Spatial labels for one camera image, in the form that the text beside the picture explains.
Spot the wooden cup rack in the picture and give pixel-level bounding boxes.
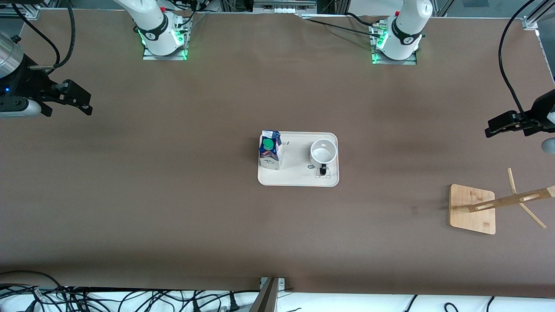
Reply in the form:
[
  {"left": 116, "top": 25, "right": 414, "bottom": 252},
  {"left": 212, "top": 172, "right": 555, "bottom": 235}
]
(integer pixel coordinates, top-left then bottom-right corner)
[{"left": 449, "top": 168, "right": 555, "bottom": 235}]

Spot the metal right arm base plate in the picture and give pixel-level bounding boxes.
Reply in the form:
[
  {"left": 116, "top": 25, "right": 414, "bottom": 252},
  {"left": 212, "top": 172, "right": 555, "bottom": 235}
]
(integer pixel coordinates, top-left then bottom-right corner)
[{"left": 143, "top": 12, "right": 188, "bottom": 61}]

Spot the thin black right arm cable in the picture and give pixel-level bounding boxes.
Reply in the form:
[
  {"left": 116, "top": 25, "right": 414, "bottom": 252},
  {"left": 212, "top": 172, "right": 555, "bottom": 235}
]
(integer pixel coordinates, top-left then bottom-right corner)
[{"left": 10, "top": 3, "right": 61, "bottom": 65}]

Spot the white power strip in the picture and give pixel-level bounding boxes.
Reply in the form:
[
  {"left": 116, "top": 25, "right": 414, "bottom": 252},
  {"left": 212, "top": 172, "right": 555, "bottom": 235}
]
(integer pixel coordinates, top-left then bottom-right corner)
[{"left": 253, "top": 0, "right": 317, "bottom": 14}]

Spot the blue white milk carton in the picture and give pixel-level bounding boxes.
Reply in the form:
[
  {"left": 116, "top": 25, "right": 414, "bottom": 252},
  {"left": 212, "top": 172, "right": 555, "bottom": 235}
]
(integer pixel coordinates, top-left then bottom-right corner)
[{"left": 259, "top": 130, "right": 284, "bottom": 171}]

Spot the dark metal strut with bracket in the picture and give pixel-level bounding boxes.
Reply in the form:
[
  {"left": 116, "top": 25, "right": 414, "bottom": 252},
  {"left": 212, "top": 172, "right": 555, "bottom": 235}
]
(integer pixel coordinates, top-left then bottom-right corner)
[{"left": 249, "top": 277, "right": 286, "bottom": 312}]

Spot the black cable with plug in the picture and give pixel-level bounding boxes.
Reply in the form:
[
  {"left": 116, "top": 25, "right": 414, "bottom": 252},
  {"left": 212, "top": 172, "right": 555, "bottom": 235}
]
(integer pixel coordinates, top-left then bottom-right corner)
[{"left": 191, "top": 289, "right": 261, "bottom": 312}]

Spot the white smiley mug black handle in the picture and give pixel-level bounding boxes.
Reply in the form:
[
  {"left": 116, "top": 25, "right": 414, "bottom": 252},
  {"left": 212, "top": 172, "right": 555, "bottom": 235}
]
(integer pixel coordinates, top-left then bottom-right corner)
[{"left": 309, "top": 138, "right": 338, "bottom": 178}]

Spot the black looping floor cable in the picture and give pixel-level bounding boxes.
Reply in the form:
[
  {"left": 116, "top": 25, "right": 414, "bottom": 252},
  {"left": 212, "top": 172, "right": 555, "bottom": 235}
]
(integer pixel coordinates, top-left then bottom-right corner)
[{"left": 0, "top": 270, "right": 87, "bottom": 312}]

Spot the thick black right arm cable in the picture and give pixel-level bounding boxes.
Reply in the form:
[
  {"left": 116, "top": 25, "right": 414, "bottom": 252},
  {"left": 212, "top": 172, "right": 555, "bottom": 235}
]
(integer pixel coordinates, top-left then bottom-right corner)
[{"left": 29, "top": 0, "right": 77, "bottom": 71}]

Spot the black cable to base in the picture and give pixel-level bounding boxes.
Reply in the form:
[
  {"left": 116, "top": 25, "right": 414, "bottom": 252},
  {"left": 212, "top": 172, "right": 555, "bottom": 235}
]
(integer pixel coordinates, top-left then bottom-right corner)
[{"left": 301, "top": 12, "right": 386, "bottom": 39}]

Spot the cream rabbit print tray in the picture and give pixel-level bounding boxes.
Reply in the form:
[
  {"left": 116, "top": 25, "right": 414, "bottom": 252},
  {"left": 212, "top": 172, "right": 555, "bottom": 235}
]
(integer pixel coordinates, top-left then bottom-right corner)
[{"left": 258, "top": 132, "right": 339, "bottom": 187}]

